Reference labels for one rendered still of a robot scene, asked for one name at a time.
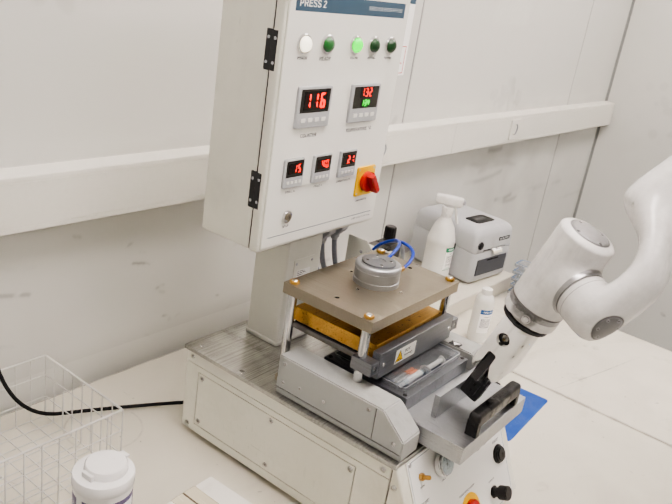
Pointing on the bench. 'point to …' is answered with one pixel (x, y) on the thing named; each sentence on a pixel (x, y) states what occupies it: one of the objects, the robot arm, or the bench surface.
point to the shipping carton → (209, 494)
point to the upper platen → (334, 335)
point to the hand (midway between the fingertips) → (475, 385)
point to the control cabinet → (298, 135)
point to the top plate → (372, 288)
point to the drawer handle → (492, 407)
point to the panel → (434, 488)
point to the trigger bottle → (442, 236)
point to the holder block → (416, 385)
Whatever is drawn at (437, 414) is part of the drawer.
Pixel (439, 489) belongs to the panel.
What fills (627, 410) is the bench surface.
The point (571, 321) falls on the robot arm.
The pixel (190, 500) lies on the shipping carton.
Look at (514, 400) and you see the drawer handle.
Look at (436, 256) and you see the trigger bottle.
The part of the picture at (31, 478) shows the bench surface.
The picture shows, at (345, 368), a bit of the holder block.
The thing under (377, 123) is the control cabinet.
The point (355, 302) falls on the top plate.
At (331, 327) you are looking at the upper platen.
